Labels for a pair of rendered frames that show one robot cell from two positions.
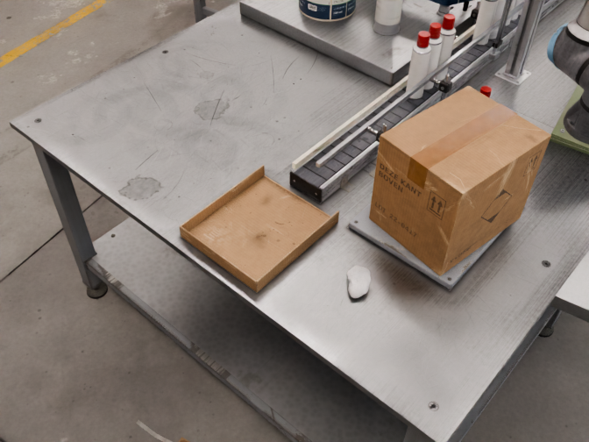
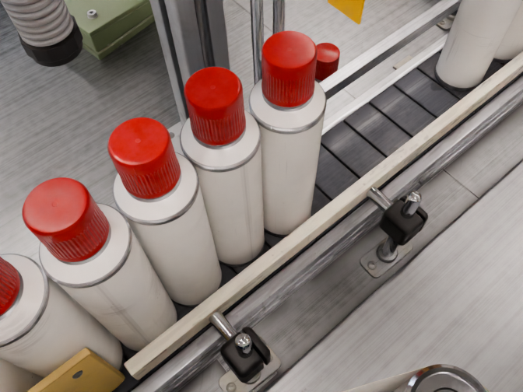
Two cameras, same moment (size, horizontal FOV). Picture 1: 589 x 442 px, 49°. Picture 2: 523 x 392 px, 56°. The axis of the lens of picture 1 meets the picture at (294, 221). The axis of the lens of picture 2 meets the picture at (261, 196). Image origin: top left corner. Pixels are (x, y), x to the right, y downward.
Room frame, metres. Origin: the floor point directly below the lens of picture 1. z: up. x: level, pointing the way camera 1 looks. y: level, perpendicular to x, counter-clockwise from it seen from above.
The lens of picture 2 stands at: (2.12, -0.58, 1.29)
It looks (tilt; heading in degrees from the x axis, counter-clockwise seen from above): 60 degrees down; 192
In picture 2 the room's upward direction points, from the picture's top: 2 degrees counter-clockwise
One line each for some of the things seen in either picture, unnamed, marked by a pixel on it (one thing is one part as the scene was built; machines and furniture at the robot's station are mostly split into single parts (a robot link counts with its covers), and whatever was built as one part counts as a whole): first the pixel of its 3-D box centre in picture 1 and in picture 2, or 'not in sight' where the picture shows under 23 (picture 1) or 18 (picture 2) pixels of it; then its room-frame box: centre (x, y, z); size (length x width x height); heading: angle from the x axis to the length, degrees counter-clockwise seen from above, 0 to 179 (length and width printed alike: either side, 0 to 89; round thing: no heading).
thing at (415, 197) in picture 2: not in sight; (400, 227); (1.91, -0.50, 0.89); 0.03 x 0.03 x 0.12; 49
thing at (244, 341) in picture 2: (479, 19); (235, 341); (2.03, -0.62, 0.89); 0.06 x 0.03 x 0.12; 49
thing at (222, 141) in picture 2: (496, 8); (227, 182); (1.94, -0.64, 0.98); 0.05 x 0.05 x 0.20
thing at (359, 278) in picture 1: (358, 281); not in sight; (0.93, -0.15, 0.85); 0.08 x 0.07 x 0.04; 140
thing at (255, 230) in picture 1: (260, 224); not in sight; (1.10, 0.08, 0.85); 0.30 x 0.26 x 0.04; 139
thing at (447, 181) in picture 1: (454, 179); not in sight; (1.13, -0.38, 0.99); 0.30 x 0.24 x 0.27; 130
